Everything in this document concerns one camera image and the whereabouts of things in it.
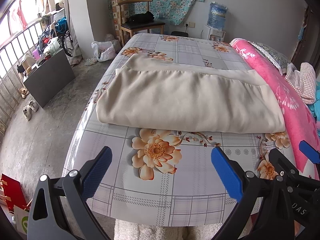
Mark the cream zip jacket black trim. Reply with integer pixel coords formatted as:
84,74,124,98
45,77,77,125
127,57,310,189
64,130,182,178
96,54,285,134

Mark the pink floral blanket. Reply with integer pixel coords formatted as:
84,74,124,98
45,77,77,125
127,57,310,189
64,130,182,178
230,38,319,180

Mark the blue child jacket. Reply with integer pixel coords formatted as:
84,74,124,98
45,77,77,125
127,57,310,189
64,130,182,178
308,81,320,137

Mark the white fluffy rug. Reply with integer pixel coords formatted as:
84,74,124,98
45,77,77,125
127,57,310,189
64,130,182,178
114,219,222,240

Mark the checked pink white cloth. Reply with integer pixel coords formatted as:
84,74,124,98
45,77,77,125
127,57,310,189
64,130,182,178
285,62,316,105

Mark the bed with floral plaid sheet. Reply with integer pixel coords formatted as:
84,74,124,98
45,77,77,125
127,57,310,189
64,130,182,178
62,34,293,226

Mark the lace trimmed grey pillow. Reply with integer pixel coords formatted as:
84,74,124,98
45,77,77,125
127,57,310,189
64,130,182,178
249,41,291,75

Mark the beige shoe pair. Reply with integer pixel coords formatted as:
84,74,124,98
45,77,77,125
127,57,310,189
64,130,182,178
23,100,39,121

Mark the dark grey board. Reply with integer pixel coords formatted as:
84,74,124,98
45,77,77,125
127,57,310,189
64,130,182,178
23,49,75,108

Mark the white water dispenser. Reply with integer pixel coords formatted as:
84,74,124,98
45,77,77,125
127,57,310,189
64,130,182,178
201,24,226,42

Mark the white plastic bag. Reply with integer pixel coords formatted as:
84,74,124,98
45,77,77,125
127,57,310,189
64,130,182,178
91,40,121,62

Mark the bicycle wheel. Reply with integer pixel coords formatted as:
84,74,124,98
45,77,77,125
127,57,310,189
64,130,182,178
61,30,74,57

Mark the blue water bottle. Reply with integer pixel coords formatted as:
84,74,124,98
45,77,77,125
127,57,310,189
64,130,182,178
207,1,228,30

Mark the wooden chair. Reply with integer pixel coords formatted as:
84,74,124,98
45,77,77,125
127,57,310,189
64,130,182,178
115,0,165,46

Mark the black bag on chair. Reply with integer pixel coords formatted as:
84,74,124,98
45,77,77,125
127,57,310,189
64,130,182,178
126,11,155,25

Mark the wall power socket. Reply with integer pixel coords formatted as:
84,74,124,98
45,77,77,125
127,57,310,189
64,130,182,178
184,22,195,28

